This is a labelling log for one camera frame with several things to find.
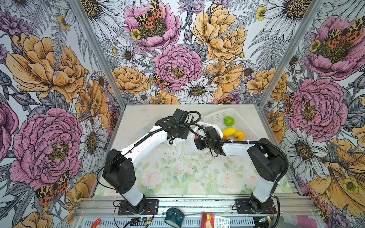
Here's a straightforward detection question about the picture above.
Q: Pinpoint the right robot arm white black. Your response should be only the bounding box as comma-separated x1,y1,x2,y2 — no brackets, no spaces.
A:
189,126,289,214

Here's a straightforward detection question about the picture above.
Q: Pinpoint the red white cardboard box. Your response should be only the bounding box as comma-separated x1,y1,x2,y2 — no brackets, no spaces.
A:
201,212,231,228

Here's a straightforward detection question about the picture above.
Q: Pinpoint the aluminium front rail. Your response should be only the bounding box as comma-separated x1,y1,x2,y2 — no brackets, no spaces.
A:
73,194,325,228

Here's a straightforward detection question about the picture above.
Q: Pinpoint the aluminium corner post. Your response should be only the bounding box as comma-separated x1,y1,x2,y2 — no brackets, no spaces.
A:
70,1,126,111
258,0,326,108

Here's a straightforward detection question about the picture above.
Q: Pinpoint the yellow toy banana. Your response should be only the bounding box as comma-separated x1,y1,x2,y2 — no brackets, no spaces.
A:
222,127,237,137

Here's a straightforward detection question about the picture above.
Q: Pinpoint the green circuit board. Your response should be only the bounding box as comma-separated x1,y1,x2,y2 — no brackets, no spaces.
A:
131,217,152,224

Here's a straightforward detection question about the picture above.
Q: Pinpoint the green toy fruit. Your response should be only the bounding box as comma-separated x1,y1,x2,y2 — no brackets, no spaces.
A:
223,116,235,126

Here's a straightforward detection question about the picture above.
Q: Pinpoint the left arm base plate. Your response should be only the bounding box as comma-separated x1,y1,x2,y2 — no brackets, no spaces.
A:
118,199,159,216

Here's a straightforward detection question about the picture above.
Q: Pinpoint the white plastic bag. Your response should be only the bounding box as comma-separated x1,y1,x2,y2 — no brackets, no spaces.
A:
169,122,223,155

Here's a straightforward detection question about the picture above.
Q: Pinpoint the pink white packet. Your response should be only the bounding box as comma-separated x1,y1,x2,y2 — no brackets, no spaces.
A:
283,213,318,228

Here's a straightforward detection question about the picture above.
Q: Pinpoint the green tape roll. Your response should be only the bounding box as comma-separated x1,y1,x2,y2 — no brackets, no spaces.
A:
164,208,185,228

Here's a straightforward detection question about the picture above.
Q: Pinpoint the yellow toy pepper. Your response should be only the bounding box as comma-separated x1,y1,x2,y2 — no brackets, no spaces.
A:
234,131,246,141

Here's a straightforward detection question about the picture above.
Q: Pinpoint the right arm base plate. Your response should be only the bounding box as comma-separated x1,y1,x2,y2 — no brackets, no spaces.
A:
232,198,277,215

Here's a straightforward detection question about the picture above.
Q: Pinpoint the aluminium corner post left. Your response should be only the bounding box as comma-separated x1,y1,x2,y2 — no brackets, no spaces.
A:
70,1,126,111

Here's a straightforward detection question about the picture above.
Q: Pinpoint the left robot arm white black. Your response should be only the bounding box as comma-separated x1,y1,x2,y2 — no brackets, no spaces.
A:
101,109,189,214

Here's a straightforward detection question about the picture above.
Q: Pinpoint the red handled tool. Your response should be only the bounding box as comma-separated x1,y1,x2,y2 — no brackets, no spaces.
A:
91,218,102,228

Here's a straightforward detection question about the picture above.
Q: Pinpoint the white perforated plastic basket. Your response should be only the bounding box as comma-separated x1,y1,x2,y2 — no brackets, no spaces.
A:
203,108,260,141

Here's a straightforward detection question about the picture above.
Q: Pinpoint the aluminium corner post right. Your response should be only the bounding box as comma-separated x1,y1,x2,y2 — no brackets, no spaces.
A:
258,0,326,108

